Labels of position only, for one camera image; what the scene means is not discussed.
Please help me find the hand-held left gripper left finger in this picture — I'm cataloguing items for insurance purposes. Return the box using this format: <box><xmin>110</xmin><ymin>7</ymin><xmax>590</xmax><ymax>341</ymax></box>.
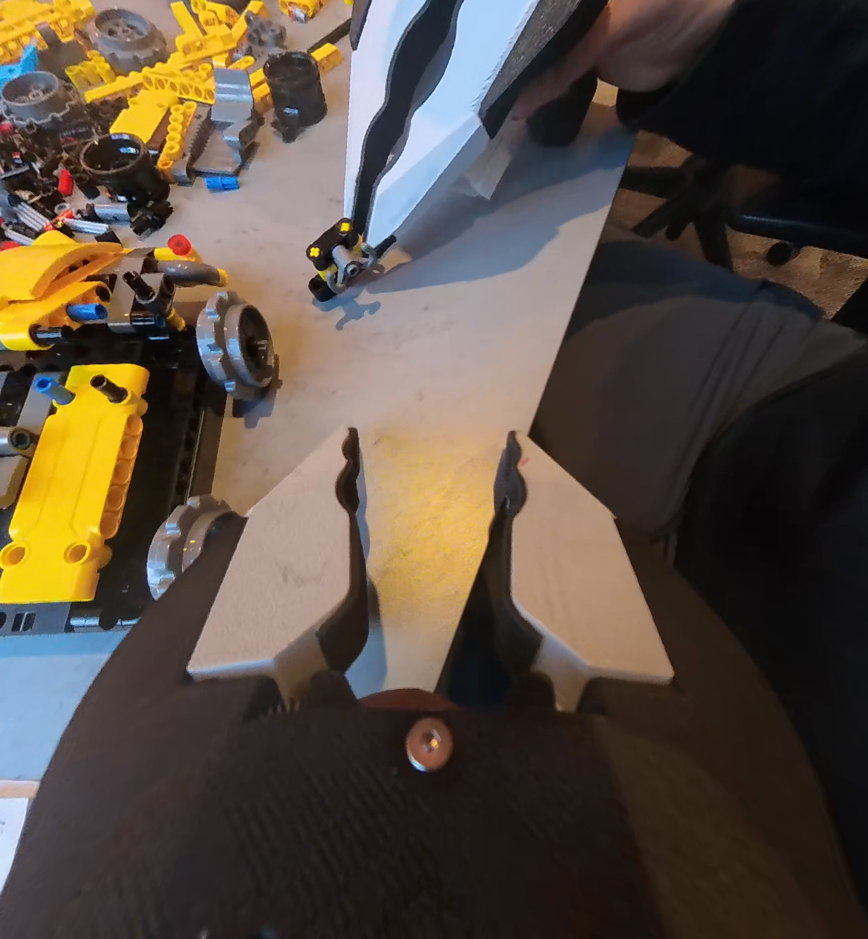
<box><xmin>186</xmin><ymin>427</ymin><xmax>371</xmax><ymax>682</ymax></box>

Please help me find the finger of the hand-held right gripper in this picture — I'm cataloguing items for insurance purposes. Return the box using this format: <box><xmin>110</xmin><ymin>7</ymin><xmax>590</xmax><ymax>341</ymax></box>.
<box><xmin>365</xmin><ymin>0</ymin><xmax>545</xmax><ymax>254</ymax></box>
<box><xmin>343</xmin><ymin>0</ymin><xmax>438</xmax><ymax>228</ymax></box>

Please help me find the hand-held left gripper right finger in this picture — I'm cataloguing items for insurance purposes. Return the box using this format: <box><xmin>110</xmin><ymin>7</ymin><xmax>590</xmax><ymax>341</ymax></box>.
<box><xmin>489</xmin><ymin>430</ymin><xmax>677</xmax><ymax>711</ymax></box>

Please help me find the dark grey claw connector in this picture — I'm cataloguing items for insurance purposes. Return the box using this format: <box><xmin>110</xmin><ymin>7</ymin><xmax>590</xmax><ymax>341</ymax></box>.
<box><xmin>331</xmin><ymin>242</ymin><xmax>378</xmax><ymax>291</ymax></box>

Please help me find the black beam with yellow pins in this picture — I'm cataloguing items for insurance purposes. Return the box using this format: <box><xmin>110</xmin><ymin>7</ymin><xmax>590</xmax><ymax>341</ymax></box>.
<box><xmin>306</xmin><ymin>220</ymin><xmax>365</xmax><ymax>303</ymax></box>

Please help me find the yellow toy vehicle assembly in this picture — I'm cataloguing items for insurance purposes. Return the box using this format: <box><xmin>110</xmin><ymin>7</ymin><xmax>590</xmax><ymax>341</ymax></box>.
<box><xmin>0</xmin><ymin>231</ymin><xmax>282</xmax><ymax>635</ymax></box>

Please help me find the grey desk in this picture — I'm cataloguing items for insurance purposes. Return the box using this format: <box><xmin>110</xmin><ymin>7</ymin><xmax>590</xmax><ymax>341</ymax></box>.
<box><xmin>0</xmin><ymin>0</ymin><xmax>636</xmax><ymax>782</ymax></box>

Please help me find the person's right hand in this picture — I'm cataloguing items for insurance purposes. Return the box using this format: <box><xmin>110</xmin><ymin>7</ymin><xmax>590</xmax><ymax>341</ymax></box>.
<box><xmin>513</xmin><ymin>0</ymin><xmax>737</xmax><ymax>122</ymax></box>

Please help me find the black spoked wheel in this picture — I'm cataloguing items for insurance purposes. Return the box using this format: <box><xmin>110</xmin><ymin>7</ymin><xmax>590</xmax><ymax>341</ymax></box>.
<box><xmin>261</xmin><ymin>50</ymin><xmax>328</xmax><ymax>144</ymax></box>

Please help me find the dark grey joint connector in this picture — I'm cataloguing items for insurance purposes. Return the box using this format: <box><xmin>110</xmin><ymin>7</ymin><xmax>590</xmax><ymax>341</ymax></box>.
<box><xmin>243</xmin><ymin>15</ymin><xmax>288</xmax><ymax>56</ymax></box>

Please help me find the grey digger bucket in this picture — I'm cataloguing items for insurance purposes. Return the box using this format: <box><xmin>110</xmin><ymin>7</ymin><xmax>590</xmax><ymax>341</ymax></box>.
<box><xmin>170</xmin><ymin>67</ymin><xmax>262</xmax><ymax>184</ymax></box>

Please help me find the pile of yellow building pieces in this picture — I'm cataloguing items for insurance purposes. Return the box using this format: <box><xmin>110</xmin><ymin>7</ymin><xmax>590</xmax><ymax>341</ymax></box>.
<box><xmin>0</xmin><ymin>0</ymin><xmax>347</xmax><ymax>173</ymax></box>

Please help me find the person's leg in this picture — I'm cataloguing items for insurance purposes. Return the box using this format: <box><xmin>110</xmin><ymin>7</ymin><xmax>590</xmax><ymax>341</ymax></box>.
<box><xmin>533</xmin><ymin>235</ymin><xmax>868</xmax><ymax>559</ymax></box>

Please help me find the black office chair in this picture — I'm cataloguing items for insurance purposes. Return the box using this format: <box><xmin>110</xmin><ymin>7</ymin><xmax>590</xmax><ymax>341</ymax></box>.
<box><xmin>621</xmin><ymin>154</ymin><xmax>868</xmax><ymax>268</ymax></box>

